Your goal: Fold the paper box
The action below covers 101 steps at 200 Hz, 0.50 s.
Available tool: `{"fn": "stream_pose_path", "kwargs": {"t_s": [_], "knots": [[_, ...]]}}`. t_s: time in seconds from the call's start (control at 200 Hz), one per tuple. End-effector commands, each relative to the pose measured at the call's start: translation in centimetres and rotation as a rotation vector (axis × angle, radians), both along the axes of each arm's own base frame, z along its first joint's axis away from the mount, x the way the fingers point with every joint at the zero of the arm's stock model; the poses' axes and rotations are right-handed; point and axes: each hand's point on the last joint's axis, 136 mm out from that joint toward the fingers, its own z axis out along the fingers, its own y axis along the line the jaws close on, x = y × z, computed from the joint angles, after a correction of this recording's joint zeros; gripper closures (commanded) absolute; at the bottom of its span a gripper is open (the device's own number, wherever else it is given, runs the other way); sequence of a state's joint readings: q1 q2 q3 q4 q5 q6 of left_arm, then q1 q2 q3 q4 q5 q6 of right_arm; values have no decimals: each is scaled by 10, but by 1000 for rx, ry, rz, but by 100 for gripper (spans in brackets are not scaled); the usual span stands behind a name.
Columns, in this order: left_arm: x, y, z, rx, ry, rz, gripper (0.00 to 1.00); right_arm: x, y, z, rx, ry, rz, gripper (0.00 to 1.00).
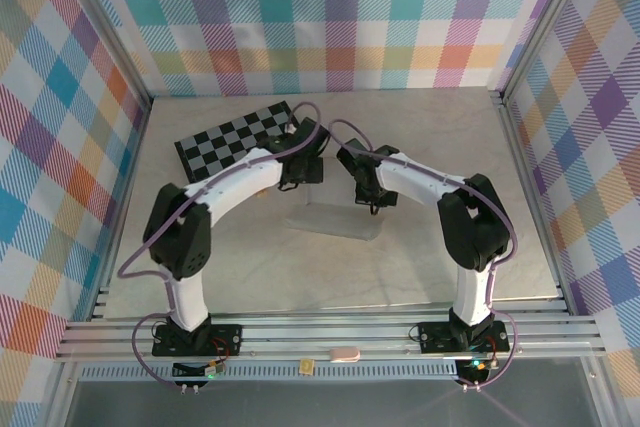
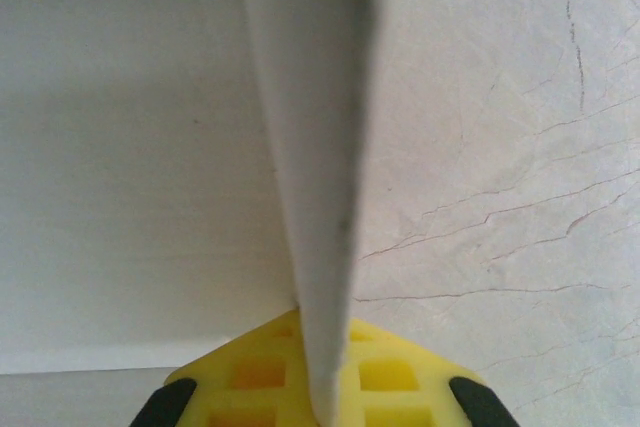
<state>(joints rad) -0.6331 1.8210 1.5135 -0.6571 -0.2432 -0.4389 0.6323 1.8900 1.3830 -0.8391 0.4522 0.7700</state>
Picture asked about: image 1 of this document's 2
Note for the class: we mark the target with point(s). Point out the small yellow tag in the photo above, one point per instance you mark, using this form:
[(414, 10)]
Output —
[(307, 367)]

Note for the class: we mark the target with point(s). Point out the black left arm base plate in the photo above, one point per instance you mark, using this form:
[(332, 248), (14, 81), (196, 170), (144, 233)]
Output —
[(230, 339)]

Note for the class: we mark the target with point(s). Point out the pink oval object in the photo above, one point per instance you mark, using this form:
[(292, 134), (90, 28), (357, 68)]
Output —
[(344, 354)]

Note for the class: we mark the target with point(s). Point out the aluminium side rail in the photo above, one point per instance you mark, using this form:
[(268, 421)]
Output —
[(537, 207), (117, 217)]

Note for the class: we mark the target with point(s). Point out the aluminium front frame rail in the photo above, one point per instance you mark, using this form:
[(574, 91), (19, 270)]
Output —
[(325, 334)]

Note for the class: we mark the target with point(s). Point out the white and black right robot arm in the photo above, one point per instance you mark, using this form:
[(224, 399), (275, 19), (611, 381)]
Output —
[(470, 297)]

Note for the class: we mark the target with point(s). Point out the small controller board with LED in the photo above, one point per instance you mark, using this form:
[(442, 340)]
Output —
[(207, 372), (477, 366)]

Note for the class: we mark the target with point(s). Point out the black and white chess board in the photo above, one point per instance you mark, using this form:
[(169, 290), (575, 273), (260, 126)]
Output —
[(225, 144)]

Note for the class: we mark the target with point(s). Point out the white paper box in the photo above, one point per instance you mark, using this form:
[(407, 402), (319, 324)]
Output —
[(330, 224)]

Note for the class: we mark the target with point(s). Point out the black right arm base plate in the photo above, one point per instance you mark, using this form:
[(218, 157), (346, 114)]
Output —
[(432, 337)]

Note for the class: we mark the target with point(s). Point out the aluminium frame post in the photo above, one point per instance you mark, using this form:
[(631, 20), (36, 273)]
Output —
[(542, 22), (110, 32)]

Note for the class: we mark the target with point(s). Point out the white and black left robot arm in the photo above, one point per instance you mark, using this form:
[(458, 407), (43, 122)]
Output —
[(190, 297)]

